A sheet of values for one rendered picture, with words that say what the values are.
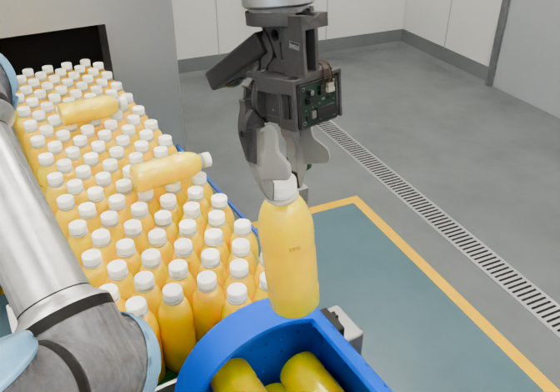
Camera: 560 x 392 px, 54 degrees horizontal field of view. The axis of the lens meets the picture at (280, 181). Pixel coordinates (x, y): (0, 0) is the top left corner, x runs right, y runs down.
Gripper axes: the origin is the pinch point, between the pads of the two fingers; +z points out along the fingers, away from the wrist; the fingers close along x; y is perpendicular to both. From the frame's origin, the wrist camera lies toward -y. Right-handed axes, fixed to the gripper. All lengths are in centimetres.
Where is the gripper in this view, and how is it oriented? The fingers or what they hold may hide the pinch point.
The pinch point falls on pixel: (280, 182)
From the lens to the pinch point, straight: 65.6
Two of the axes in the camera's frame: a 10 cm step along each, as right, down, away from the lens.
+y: 6.8, 2.5, -6.9
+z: 0.7, 9.1, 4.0
